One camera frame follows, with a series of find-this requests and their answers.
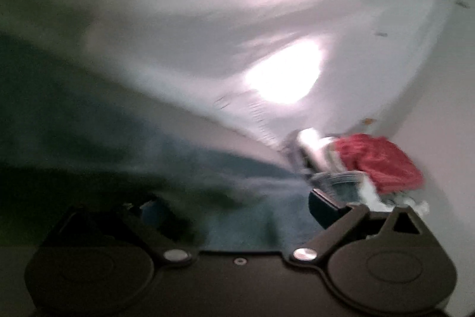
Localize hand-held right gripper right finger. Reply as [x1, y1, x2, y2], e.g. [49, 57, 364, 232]
[289, 189, 442, 271]

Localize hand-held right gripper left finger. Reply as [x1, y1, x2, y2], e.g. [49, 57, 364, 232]
[46, 204, 194, 266]

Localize teal blue garment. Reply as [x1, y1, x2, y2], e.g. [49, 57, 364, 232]
[0, 31, 327, 254]

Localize stack of folded clothes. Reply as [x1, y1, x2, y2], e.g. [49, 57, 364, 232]
[293, 127, 430, 215]

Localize grey blue jeans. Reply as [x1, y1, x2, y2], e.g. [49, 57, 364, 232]
[306, 170, 368, 207]

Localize red checkered cloth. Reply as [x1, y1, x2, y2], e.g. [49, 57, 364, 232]
[333, 133, 425, 196]

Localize carrot printed white sheet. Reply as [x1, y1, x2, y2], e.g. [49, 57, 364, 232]
[0, 0, 475, 154]

